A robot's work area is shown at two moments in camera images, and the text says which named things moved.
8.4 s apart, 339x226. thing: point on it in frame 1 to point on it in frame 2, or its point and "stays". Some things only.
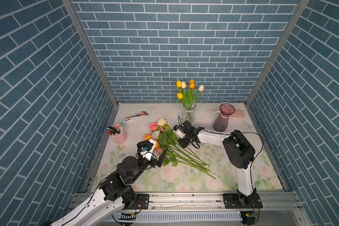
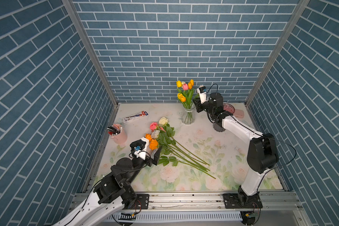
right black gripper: [182, 145] to [198, 105]
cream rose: [161, 122] stays
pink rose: [152, 126] stays
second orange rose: [156, 146] stays
